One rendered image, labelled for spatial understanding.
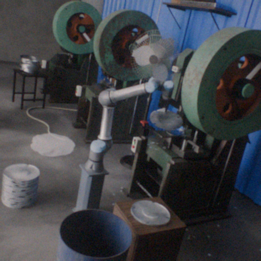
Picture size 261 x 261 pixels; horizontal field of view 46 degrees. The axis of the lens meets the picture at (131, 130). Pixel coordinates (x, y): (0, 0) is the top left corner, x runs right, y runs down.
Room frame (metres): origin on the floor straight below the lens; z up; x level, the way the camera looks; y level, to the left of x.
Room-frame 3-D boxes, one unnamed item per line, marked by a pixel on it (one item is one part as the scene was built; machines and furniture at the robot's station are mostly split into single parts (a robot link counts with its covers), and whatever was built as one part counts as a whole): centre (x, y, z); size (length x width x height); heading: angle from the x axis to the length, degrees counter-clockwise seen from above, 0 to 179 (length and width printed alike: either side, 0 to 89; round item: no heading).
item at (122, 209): (1.95, -0.26, 0.18); 0.40 x 0.38 x 0.35; 122
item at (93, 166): (2.27, 0.23, 0.50); 0.15 x 0.15 x 0.10
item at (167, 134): (2.57, -0.33, 0.72); 0.25 x 0.14 x 0.14; 122
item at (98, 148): (2.28, 0.23, 0.62); 0.13 x 0.12 x 0.14; 167
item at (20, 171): (2.29, 0.83, 0.26); 0.29 x 0.29 x 0.01
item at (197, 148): (2.52, -0.57, 0.76); 0.17 x 0.06 x 0.10; 32
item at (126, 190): (2.96, -0.46, 0.45); 0.92 x 0.12 x 0.90; 122
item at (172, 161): (2.51, -0.74, 0.45); 0.92 x 0.12 x 0.90; 122
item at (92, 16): (5.79, 1.12, 0.87); 1.53 x 0.99 x 1.74; 125
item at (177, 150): (2.66, -0.48, 0.68); 0.45 x 0.30 x 0.06; 32
